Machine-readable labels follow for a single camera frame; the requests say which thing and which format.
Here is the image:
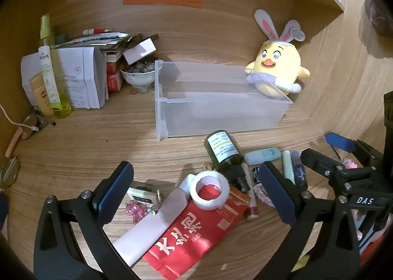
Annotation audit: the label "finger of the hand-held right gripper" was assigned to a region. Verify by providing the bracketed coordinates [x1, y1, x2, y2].
[325, 133, 384, 165]
[300, 148, 347, 183]

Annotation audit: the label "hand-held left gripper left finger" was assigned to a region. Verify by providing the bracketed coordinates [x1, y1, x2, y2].
[34, 161, 139, 280]

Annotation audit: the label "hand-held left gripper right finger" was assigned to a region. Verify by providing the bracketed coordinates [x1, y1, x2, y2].
[258, 161, 361, 280]

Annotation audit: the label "pink braided bracelet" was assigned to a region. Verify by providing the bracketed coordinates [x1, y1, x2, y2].
[252, 182, 277, 207]

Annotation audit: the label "purple small tube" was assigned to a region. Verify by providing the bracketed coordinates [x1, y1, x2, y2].
[290, 150, 308, 190]

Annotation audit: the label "brown cylinder stick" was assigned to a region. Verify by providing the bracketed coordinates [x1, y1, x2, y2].
[241, 162, 260, 221]

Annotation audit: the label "white tile keychain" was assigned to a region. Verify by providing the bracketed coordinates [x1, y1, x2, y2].
[126, 186, 162, 207]

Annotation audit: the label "pale green stick tube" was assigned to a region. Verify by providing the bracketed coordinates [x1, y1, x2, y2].
[282, 150, 296, 185]

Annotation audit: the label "mint small bottle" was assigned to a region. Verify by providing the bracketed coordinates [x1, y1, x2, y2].
[244, 147, 281, 165]

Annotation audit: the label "pale pink squeeze tube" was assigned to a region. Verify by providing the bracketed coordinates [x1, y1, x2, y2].
[113, 173, 197, 268]

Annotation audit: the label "white tape roll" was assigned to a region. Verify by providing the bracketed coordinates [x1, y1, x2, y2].
[190, 171, 230, 210]

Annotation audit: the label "dark green glass bottle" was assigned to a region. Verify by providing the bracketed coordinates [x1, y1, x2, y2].
[203, 130, 251, 192]

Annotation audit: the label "red paper envelope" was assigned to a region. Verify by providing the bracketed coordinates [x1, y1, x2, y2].
[142, 188, 252, 280]

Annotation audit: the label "clear plastic bin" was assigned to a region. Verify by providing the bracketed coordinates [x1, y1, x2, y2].
[154, 59, 294, 142]

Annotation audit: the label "orange cloth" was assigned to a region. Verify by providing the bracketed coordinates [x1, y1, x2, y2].
[359, 234, 390, 268]

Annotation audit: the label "yellow plush chick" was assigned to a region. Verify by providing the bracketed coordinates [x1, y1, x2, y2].
[245, 8, 311, 98]

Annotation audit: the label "yellow-green spray bottle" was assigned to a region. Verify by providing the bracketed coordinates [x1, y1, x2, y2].
[39, 14, 72, 119]

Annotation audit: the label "round metal object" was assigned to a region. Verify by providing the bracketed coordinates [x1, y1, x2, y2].
[20, 113, 57, 141]

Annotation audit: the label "red small boxes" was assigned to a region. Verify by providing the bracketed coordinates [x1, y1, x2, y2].
[106, 61, 124, 92]

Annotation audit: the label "white ceramic bowl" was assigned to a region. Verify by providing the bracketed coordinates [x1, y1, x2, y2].
[120, 67, 155, 87]

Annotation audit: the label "folded white papers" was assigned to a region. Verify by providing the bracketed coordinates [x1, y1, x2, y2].
[21, 47, 108, 110]

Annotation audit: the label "wooden stick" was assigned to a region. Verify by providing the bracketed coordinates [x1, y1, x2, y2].
[4, 128, 27, 158]

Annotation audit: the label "heap of glass beads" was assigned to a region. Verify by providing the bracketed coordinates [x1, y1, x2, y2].
[120, 60, 155, 74]

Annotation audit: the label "orange-yellow tube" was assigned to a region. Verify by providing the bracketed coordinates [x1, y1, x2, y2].
[29, 73, 56, 116]

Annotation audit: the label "white tube green label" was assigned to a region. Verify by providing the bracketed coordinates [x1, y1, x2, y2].
[37, 46, 60, 111]

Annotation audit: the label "dark blurred round object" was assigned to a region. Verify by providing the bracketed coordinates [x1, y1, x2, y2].
[358, 0, 393, 56]

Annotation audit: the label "white cardboard box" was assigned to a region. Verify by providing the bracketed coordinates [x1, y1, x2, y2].
[123, 38, 157, 65]

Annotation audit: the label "pile of booklets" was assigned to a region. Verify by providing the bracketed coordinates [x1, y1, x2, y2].
[52, 32, 160, 53]

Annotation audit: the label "round wire-rim lens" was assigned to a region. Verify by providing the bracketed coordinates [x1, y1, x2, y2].
[0, 157, 21, 188]

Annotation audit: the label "white cable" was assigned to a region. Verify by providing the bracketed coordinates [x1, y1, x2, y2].
[0, 104, 39, 132]

